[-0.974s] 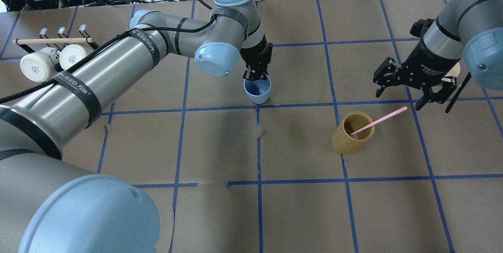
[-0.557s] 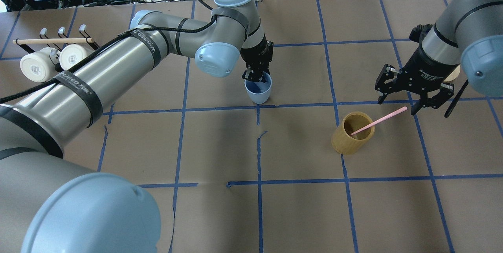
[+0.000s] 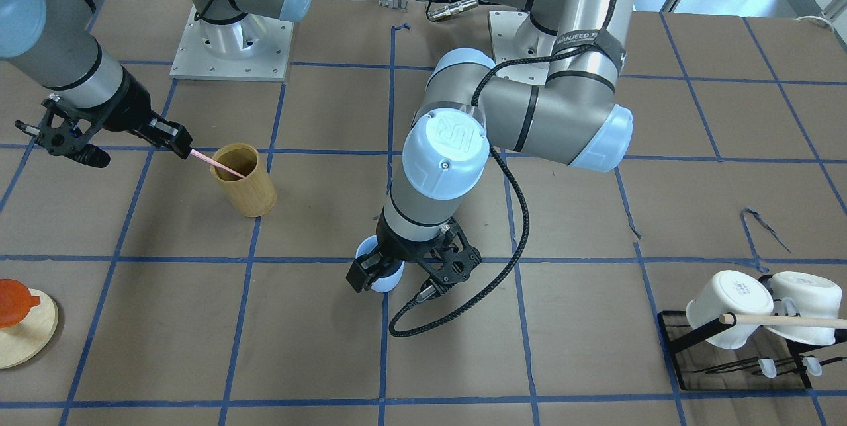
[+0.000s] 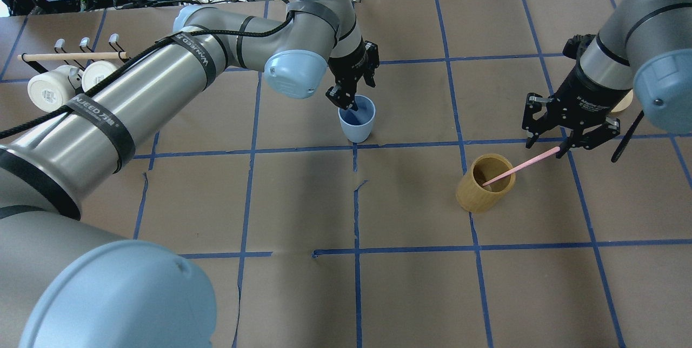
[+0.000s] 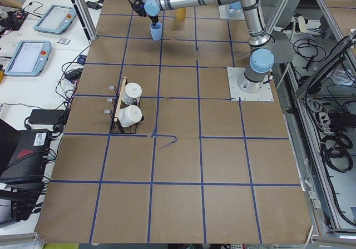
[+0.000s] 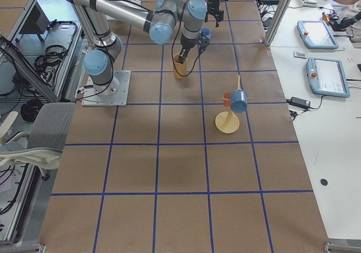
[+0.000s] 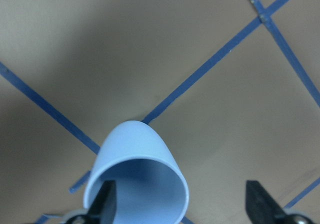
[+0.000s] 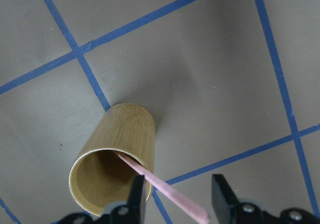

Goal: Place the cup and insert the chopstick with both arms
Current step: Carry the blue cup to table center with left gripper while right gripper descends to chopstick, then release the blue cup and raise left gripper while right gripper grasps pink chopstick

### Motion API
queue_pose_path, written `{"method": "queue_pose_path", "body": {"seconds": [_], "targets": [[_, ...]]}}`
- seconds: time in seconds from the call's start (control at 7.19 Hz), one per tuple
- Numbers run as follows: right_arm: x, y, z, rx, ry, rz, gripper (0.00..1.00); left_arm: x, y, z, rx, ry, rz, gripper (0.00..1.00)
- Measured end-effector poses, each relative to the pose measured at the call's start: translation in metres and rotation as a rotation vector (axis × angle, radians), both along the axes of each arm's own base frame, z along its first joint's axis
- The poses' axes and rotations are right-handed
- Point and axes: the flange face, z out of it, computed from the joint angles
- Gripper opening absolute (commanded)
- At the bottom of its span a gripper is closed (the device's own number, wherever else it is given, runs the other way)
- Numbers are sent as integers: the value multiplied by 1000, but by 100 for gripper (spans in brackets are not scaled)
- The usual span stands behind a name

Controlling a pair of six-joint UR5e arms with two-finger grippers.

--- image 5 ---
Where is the teach pendant near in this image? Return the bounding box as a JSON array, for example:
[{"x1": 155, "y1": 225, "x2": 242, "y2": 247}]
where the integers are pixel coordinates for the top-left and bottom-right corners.
[{"x1": 4, "y1": 40, "x2": 52, "y2": 77}]

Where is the grey office chair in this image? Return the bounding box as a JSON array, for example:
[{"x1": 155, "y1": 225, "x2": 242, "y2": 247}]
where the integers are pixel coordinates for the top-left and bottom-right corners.
[{"x1": 261, "y1": 0, "x2": 300, "y2": 64}]

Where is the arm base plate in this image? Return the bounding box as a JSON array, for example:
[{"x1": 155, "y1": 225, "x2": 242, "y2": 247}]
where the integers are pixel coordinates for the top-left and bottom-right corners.
[
  {"x1": 219, "y1": 4, "x2": 245, "y2": 21},
  {"x1": 227, "y1": 67, "x2": 274, "y2": 102}
]

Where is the small blue white card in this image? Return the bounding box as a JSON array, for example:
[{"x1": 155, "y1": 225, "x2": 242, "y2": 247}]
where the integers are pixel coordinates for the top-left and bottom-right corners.
[{"x1": 57, "y1": 38, "x2": 71, "y2": 44}]

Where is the teach pendant far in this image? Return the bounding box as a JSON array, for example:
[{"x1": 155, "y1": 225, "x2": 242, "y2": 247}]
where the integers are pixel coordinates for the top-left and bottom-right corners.
[{"x1": 33, "y1": 4, "x2": 77, "y2": 34}]

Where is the black laptop computer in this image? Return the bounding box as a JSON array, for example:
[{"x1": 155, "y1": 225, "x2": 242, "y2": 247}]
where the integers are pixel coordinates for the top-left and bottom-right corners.
[{"x1": 1, "y1": 120, "x2": 52, "y2": 185}]

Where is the bamboo wooden cup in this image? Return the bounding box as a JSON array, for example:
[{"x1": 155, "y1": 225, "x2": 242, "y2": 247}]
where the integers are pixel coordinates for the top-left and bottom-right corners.
[{"x1": 175, "y1": 8, "x2": 186, "y2": 20}]

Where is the light blue plastic cup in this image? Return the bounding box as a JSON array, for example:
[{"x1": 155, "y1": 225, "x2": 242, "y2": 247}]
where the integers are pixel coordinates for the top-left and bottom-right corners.
[{"x1": 150, "y1": 22, "x2": 162, "y2": 41}]

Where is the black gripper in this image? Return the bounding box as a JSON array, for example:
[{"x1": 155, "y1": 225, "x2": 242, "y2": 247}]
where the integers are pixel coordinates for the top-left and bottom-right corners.
[{"x1": 131, "y1": 0, "x2": 159, "y2": 27}]

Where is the person forearm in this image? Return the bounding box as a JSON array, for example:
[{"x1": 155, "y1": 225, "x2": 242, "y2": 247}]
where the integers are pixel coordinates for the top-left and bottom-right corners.
[{"x1": 0, "y1": 0, "x2": 23, "y2": 9}]

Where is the black power adapter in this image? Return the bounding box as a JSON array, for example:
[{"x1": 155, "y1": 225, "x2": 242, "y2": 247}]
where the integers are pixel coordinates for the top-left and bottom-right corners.
[{"x1": 86, "y1": 1, "x2": 102, "y2": 10}]

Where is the white mug with face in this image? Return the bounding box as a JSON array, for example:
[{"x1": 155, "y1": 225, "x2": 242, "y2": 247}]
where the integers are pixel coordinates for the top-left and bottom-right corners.
[{"x1": 118, "y1": 105, "x2": 144, "y2": 127}]

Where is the teach pendant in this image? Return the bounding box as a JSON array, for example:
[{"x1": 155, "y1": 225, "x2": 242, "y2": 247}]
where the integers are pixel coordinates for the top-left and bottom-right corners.
[
  {"x1": 33, "y1": 4, "x2": 77, "y2": 34},
  {"x1": 4, "y1": 40, "x2": 52, "y2": 77}
]

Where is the white mug left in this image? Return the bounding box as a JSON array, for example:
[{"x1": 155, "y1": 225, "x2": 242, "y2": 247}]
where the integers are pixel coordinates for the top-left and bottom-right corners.
[{"x1": 122, "y1": 82, "x2": 142, "y2": 105}]

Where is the black power brick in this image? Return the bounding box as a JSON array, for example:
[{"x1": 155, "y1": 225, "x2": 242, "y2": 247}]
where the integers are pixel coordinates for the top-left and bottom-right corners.
[{"x1": 24, "y1": 109, "x2": 65, "y2": 129}]

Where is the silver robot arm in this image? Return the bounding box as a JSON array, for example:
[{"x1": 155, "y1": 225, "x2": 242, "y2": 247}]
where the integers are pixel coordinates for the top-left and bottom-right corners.
[{"x1": 131, "y1": 0, "x2": 274, "y2": 93}]

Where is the aluminium frame post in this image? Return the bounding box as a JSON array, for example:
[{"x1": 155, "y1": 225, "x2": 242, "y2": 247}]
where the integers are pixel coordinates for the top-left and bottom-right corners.
[{"x1": 71, "y1": 0, "x2": 97, "y2": 41}]

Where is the black wire mug rack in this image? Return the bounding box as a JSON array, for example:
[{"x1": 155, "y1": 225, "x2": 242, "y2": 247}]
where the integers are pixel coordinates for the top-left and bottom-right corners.
[{"x1": 106, "y1": 76, "x2": 144, "y2": 134}]

